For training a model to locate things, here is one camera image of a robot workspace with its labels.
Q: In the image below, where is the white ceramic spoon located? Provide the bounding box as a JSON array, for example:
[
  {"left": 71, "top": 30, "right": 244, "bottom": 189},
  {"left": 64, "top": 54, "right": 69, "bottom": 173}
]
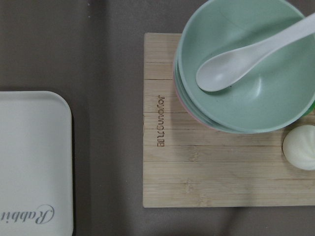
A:
[{"left": 195, "top": 14, "right": 315, "bottom": 92}]

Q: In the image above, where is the bamboo cutting board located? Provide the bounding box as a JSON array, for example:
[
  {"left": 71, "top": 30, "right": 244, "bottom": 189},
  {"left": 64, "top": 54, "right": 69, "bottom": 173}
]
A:
[{"left": 143, "top": 33, "right": 315, "bottom": 207}]

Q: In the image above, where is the green bowl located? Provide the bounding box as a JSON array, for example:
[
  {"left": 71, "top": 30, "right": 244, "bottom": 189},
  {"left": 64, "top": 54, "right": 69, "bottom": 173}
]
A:
[{"left": 174, "top": 0, "right": 315, "bottom": 133}]

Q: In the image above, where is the white steamed bun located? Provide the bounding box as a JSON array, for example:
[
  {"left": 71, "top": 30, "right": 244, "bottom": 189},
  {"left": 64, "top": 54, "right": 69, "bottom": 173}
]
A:
[{"left": 283, "top": 125, "right": 315, "bottom": 171}]

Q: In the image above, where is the cream rabbit serving tray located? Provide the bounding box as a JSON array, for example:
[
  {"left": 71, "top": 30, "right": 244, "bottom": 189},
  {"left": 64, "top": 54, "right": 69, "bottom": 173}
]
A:
[{"left": 0, "top": 91, "right": 74, "bottom": 236}]

